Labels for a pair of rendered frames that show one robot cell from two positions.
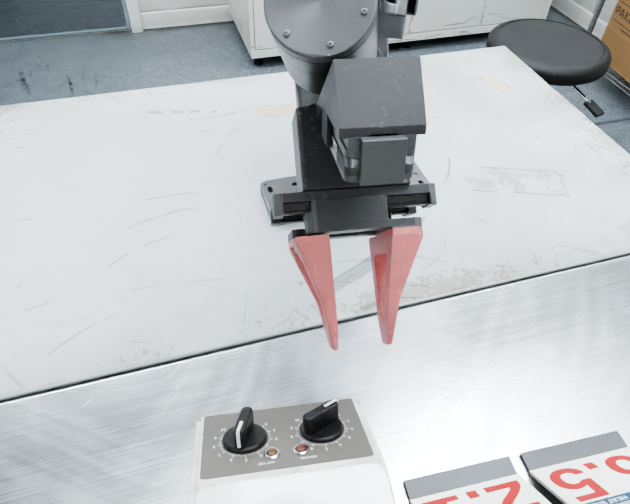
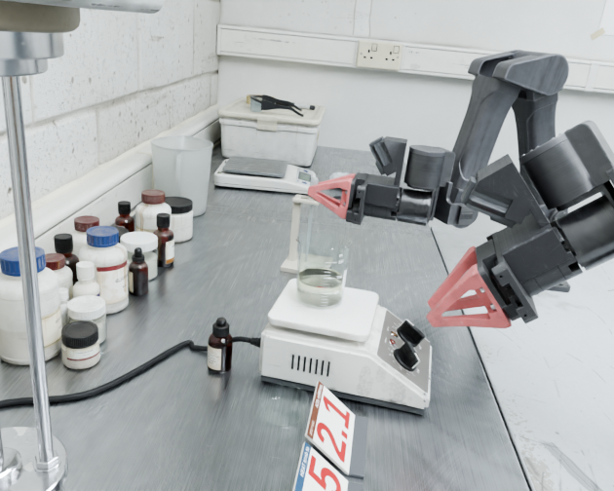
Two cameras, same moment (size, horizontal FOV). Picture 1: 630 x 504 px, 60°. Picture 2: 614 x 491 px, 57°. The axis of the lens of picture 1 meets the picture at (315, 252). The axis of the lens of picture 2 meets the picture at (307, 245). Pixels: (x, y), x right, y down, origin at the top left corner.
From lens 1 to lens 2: 65 cm
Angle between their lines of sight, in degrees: 89
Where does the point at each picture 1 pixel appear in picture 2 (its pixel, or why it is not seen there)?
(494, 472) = (355, 461)
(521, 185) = not seen: outside the picture
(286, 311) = (523, 416)
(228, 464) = (392, 321)
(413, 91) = (494, 170)
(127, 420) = (441, 341)
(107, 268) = (564, 353)
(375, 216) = (482, 256)
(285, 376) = (461, 398)
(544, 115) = not seen: outside the picture
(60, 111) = not seen: outside the picture
